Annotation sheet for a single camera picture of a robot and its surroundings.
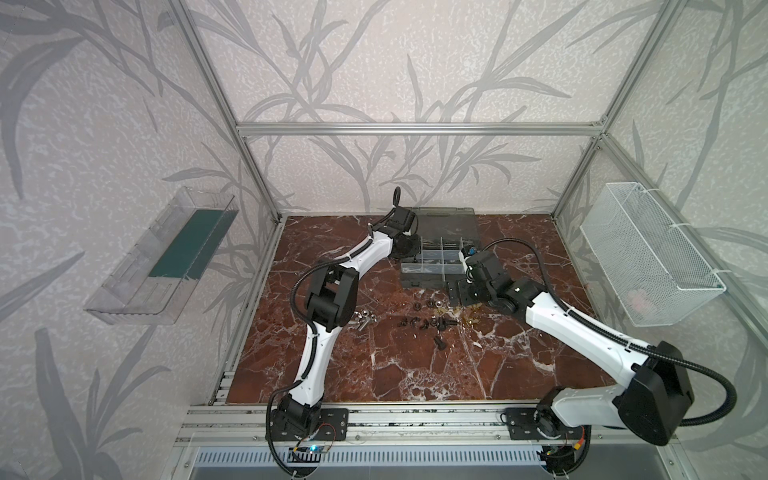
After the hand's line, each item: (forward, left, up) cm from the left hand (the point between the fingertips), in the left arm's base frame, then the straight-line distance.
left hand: (421, 241), depth 101 cm
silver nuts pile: (-25, +19, -8) cm, 33 cm away
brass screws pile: (-23, -15, -8) cm, 28 cm away
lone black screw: (-33, -5, -7) cm, 34 cm away
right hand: (-18, -10, +8) cm, 23 cm away
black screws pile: (-26, -1, -8) cm, 27 cm away
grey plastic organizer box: (+12, -10, -10) cm, 18 cm away
